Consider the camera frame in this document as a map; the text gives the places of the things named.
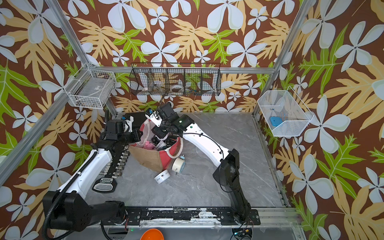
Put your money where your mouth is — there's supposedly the pink twin bell alarm clock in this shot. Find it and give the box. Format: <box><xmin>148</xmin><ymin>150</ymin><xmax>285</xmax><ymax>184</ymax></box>
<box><xmin>143</xmin><ymin>141</ymin><xmax>155</xmax><ymax>150</ymax></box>

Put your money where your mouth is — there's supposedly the burlap red Christmas canvas bag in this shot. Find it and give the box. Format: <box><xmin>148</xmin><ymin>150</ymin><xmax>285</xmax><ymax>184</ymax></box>
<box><xmin>129</xmin><ymin>120</ymin><xmax>184</xmax><ymax>173</ymax></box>

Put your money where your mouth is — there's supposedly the white round alarm clock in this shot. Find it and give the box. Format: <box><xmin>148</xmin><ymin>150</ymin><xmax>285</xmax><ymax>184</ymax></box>
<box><xmin>154</xmin><ymin>170</ymin><xmax>171</xmax><ymax>184</ymax></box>

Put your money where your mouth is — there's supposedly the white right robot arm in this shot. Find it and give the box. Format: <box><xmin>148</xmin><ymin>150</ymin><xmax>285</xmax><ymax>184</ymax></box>
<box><xmin>145</xmin><ymin>104</ymin><xmax>251</xmax><ymax>224</ymax></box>

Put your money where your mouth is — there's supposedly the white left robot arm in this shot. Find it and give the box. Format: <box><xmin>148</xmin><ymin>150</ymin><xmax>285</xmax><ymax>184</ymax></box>
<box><xmin>42</xmin><ymin>114</ymin><xmax>143</xmax><ymax>240</ymax></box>

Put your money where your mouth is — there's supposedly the cream round alarm clock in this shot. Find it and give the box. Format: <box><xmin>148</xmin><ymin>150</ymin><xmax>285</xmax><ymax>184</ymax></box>
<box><xmin>172</xmin><ymin>156</ymin><xmax>186</xmax><ymax>174</ymax></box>

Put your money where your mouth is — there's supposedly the blue object in basket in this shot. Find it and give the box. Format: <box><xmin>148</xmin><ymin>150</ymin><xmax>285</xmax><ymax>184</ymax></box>
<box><xmin>270</xmin><ymin>116</ymin><xmax>284</xmax><ymax>128</ymax></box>

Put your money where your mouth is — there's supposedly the orange bowl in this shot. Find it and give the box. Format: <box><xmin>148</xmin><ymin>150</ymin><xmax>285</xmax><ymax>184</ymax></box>
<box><xmin>140</xmin><ymin>229</ymin><xmax>165</xmax><ymax>240</ymax></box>

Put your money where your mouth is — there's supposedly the black wire wall basket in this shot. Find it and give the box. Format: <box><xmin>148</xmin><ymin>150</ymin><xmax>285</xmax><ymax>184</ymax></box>
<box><xmin>128</xmin><ymin>63</ymin><xmax>222</xmax><ymax>96</ymax></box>

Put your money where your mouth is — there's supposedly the white wire basket left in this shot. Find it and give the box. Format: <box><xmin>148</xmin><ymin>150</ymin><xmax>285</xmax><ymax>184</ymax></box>
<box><xmin>66</xmin><ymin>64</ymin><xmax>117</xmax><ymax>110</ymax></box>

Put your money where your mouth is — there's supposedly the white wire basket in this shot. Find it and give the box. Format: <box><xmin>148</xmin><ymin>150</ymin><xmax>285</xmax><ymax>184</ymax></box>
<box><xmin>258</xmin><ymin>90</ymin><xmax>315</xmax><ymax>138</ymax></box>
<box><xmin>66</xmin><ymin>64</ymin><xmax>117</xmax><ymax>110</ymax></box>

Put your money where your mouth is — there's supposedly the white wire basket right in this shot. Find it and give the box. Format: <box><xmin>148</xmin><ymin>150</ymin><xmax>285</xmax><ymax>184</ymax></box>
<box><xmin>258</xmin><ymin>90</ymin><xmax>315</xmax><ymax>138</ymax></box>

